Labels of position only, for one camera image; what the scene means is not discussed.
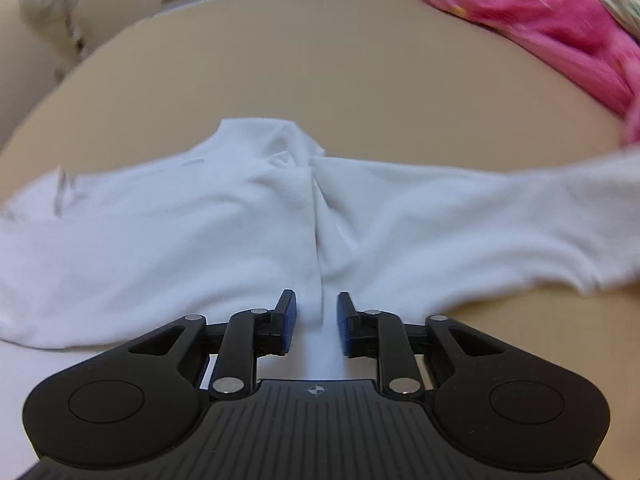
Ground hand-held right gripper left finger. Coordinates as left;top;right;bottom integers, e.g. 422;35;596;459
128;288;299;401

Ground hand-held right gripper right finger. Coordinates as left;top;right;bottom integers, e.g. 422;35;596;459
337;291;507;397

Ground white garment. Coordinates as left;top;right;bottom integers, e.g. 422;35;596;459
0;118;640;380

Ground pink cloth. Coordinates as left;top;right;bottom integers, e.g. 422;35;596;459
385;0;640;145

